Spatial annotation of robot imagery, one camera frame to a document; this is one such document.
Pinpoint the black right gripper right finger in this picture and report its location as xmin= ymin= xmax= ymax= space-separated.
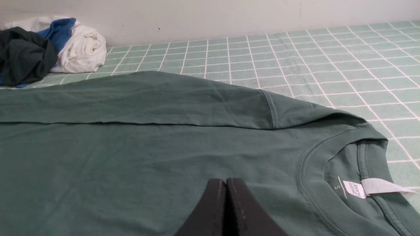
xmin=226 ymin=178 xmax=287 ymax=236

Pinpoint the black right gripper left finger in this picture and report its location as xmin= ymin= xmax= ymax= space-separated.
xmin=175 ymin=178 xmax=226 ymax=236

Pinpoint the green long-sleeve shirt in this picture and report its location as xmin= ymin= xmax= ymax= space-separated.
xmin=1 ymin=71 xmax=419 ymax=236

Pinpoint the green checkered tablecloth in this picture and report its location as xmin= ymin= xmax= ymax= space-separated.
xmin=0 ymin=21 xmax=420 ymax=213

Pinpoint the white crumpled garment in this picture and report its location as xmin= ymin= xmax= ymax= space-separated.
xmin=2 ymin=15 xmax=107 ymax=73

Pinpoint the blue crumpled garment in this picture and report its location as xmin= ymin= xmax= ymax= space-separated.
xmin=0 ymin=18 xmax=76 ymax=88

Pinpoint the dark green crumpled garment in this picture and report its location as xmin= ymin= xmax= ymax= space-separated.
xmin=0 ymin=27 xmax=58 ymax=87

